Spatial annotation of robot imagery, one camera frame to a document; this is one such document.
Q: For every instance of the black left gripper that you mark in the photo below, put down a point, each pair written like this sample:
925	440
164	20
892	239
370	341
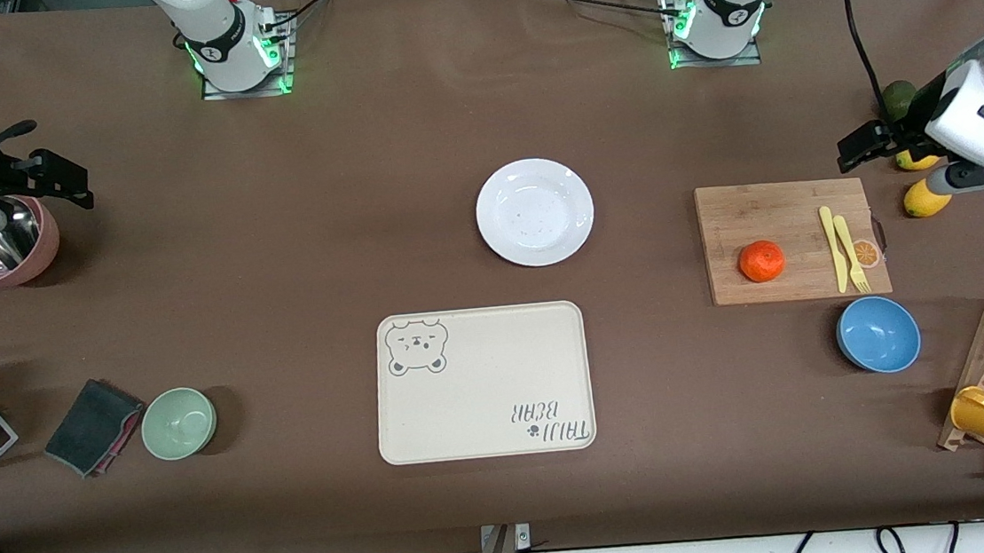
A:
921	115

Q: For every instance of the orange mandarin fruit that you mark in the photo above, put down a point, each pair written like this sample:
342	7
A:
761	261

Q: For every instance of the white round plate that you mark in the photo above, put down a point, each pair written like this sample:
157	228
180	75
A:
535	212

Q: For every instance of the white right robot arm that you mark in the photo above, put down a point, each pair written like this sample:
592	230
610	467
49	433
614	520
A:
212	34

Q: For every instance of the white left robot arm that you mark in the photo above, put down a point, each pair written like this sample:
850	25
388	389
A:
727	6

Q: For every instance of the yellow lemon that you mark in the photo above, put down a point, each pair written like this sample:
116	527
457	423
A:
920	203
917	161

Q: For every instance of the dark green lime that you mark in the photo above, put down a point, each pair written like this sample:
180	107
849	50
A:
895	99

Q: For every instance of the metal scoop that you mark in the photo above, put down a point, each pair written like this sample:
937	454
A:
17	242

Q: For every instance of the yellow plastic fork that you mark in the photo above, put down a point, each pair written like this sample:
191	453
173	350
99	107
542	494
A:
848	245

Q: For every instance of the orange slice piece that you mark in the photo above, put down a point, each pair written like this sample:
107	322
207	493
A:
866	253

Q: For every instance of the yellow plastic knife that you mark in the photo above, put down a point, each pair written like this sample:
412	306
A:
836	255

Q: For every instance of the wooden cutting board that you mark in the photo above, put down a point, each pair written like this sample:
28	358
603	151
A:
763	217

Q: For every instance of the blue bowl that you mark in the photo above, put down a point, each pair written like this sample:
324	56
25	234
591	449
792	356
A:
878	333

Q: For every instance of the brown table cover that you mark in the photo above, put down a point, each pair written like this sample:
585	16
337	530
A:
275	242

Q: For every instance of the dark grey folded cloth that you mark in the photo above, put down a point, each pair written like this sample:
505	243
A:
86	426

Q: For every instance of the pink folded cloth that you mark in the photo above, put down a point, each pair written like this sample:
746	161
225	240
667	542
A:
125	440

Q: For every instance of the pale green bowl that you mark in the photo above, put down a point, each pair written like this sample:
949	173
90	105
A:
180	424

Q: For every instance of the cream bear print tray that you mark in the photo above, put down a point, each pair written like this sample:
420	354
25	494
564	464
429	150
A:
484	384

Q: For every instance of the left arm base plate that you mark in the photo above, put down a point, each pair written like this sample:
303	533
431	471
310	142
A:
740	61

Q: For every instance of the metal clamp bracket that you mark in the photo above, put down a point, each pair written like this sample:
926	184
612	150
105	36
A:
522	537

